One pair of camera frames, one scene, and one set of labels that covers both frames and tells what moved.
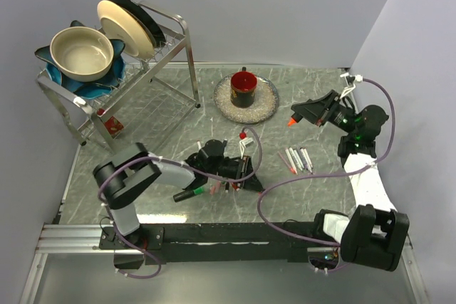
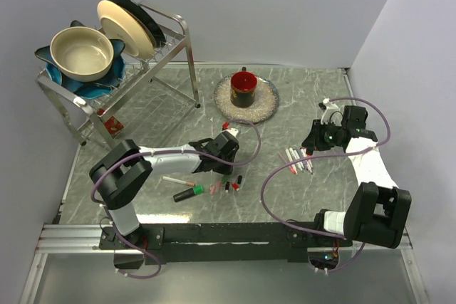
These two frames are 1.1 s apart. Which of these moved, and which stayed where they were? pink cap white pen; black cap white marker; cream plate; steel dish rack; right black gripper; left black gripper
Moved: left black gripper; right black gripper
Stayed: cream plate; steel dish rack; pink cap white pen; black cap white marker
